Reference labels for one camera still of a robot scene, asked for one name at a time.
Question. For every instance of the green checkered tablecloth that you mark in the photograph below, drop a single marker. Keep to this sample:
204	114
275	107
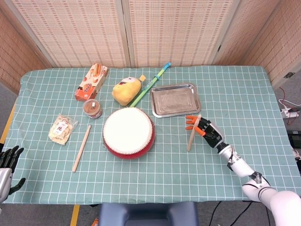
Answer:
164	176

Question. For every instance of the red drum white skin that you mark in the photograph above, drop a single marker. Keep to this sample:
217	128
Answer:
127	131

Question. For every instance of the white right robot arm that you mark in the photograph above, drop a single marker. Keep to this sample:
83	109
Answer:
242	167

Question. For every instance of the clear jar brown paste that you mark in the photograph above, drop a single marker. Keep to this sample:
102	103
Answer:
92	108

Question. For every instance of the bamboo folding screen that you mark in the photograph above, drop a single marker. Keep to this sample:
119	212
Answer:
82	30

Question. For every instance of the green blue toy stick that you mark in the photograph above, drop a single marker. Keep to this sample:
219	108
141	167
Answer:
150	83

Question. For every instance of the orange biscuit box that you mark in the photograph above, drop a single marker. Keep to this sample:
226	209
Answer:
90	84

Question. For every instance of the stainless steel tray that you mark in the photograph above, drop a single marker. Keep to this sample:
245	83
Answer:
175	100

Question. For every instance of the wooden drumstick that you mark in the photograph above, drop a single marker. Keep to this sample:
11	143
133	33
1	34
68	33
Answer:
81	148
191	139

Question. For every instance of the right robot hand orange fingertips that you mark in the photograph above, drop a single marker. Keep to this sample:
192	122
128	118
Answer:
212	134

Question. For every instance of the yellow plush toy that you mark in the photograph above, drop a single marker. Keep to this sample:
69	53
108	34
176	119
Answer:
125	93

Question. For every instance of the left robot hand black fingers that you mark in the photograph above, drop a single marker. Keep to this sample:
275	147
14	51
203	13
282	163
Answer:
5	174

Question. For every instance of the black box on floor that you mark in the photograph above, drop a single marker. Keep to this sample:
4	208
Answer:
296	139

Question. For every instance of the white power strip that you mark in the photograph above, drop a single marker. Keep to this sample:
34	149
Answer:
288	113

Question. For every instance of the clear bag dried snack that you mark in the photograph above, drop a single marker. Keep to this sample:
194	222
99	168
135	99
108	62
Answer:
61	130

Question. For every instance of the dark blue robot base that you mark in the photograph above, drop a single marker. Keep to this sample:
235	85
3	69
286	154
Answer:
148	214

